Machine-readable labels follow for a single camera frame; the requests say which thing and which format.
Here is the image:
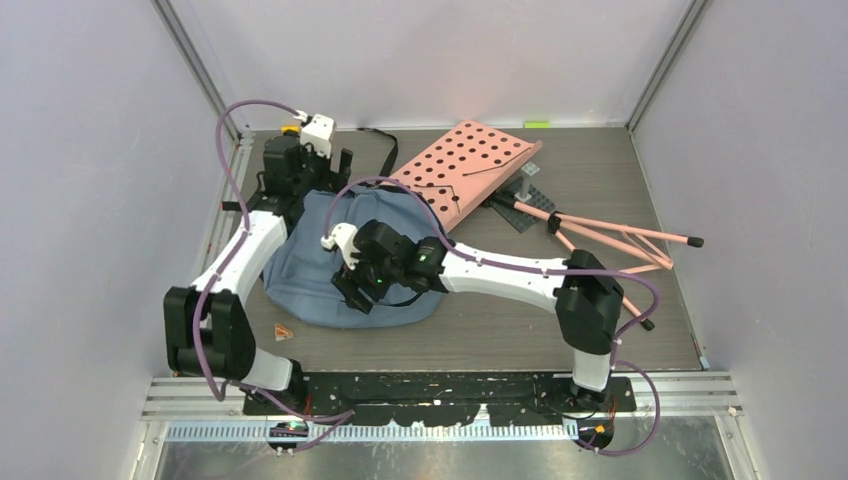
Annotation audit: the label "blue fabric backpack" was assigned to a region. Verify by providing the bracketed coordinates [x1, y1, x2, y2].
[259, 188, 443, 329]

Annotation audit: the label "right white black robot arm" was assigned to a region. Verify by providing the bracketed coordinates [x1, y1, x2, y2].
[321, 220, 624, 411]

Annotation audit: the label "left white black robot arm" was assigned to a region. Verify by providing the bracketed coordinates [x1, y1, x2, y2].
[163, 133, 353, 414]

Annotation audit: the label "pink perforated music stand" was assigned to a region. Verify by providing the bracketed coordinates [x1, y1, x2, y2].
[395, 120, 689, 335]

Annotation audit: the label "small orange white eraser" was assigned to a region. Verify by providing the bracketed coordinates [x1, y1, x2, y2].
[274, 323, 294, 341]

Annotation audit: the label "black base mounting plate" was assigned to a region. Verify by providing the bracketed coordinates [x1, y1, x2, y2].
[276, 371, 636, 427]

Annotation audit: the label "dark grey lego plate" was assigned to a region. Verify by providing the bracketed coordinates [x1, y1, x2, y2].
[484, 161, 555, 233]

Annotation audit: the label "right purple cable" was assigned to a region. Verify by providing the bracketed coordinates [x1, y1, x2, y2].
[323, 176, 662, 458]

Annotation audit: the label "purple cable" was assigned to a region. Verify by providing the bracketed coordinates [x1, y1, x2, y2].
[190, 99, 356, 454]
[323, 176, 662, 458]

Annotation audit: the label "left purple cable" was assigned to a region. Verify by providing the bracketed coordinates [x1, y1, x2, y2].
[190, 99, 356, 454]

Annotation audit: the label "aluminium front rail frame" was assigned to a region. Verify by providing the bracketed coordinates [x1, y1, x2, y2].
[163, 121, 737, 456]

